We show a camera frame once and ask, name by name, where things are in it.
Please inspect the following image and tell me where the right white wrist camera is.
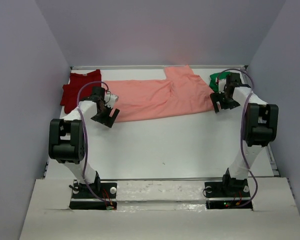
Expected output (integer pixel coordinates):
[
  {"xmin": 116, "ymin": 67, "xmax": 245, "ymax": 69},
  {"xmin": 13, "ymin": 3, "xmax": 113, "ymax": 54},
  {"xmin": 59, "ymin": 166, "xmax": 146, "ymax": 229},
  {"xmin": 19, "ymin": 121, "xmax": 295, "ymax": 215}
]
[{"xmin": 216, "ymin": 78, "xmax": 227, "ymax": 94}]

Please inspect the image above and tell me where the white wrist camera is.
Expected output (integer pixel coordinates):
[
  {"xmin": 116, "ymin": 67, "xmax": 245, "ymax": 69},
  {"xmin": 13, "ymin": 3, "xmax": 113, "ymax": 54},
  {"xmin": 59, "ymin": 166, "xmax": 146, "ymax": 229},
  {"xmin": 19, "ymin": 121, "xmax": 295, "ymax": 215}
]
[
  {"xmin": 216, "ymin": 78, "xmax": 227, "ymax": 94},
  {"xmin": 104, "ymin": 93, "xmax": 119, "ymax": 109}
]

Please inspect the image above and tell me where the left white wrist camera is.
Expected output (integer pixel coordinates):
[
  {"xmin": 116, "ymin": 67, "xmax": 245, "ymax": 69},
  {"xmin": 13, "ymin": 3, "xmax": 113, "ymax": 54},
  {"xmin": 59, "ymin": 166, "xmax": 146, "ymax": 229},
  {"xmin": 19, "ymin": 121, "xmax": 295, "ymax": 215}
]
[{"xmin": 104, "ymin": 93, "xmax": 119, "ymax": 109}]

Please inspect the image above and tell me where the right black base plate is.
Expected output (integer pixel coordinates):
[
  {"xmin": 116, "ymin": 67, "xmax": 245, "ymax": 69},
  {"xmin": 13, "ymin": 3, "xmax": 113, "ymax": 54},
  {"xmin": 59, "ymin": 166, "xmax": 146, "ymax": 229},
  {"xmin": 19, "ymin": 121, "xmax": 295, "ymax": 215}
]
[{"xmin": 202, "ymin": 180, "xmax": 253, "ymax": 210}]

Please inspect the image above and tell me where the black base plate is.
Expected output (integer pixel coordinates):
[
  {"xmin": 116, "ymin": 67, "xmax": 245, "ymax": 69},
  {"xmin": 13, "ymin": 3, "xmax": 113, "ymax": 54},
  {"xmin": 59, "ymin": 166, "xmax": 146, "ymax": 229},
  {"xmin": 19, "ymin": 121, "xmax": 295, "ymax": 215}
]
[
  {"xmin": 202, "ymin": 180, "xmax": 253, "ymax": 210},
  {"xmin": 68, "ymin": 181, "xmax": 118, "ymax": 211}
]

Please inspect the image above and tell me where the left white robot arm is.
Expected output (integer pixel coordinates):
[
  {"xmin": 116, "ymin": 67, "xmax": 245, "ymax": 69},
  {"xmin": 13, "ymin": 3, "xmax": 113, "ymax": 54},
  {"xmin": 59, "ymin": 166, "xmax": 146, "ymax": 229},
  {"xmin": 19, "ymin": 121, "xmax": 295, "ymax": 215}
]
[{"xmin": 48, "ymin": 86, "xmax": 120, "ymax": 198}]

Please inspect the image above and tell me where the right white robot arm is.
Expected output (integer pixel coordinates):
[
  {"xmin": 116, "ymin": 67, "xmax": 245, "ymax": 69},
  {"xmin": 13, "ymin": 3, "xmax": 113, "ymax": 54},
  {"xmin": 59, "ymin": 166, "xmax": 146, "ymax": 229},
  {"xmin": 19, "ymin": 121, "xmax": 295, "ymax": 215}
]
[{"xmin": 210, "ymin": 69, "xmax": 279, "ymax": 196}]

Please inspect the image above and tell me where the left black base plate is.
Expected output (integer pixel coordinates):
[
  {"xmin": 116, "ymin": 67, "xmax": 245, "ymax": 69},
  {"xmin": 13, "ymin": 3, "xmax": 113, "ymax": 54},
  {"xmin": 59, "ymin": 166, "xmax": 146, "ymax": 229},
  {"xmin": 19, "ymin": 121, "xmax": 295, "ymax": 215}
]
[{"xmin": 68, "ymin": 181, "xmax": 118, "ymax": 211}]

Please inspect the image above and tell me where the red folded t-shirt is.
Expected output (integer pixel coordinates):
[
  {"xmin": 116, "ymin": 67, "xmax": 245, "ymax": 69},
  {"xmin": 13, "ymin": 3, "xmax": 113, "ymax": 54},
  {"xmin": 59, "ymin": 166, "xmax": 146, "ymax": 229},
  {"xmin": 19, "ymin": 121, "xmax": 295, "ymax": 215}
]
[{"xmin": 60, "ymin": 69, "xmax": 102, "ymax": 114}]

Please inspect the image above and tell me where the green t-shirt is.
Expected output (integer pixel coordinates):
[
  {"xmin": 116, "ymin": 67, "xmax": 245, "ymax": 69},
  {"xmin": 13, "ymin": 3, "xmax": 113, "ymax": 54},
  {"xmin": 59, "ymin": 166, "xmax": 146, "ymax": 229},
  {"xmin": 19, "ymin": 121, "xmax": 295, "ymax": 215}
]
[{"xmin": 209, "ymin": 71, "xmax": 231, "ymax": 93}]

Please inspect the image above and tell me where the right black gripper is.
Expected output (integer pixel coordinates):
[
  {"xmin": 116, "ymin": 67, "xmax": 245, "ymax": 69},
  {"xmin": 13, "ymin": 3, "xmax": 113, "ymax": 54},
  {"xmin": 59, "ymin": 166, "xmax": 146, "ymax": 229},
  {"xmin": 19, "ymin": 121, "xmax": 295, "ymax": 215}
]
[{"xmin": 210, "ymin": 89, "xmax": 241, "ymax": 114}]

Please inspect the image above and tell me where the pink t-shirt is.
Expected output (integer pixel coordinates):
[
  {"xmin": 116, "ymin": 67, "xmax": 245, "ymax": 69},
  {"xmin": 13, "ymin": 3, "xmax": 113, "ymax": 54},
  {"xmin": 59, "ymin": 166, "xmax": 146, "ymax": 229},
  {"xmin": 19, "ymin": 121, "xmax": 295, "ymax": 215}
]
[{"xmin": 107, "ymin": 65, "xmax": 214, "ymax": 123}]

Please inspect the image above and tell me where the white cardboard front cover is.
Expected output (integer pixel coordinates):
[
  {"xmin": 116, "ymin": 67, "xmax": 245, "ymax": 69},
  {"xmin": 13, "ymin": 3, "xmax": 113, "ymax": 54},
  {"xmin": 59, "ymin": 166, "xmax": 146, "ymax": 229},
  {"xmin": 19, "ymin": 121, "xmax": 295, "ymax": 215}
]
[{"xmin": 20, "ymin": 177, "xmax": 300, "ymax": 240}]

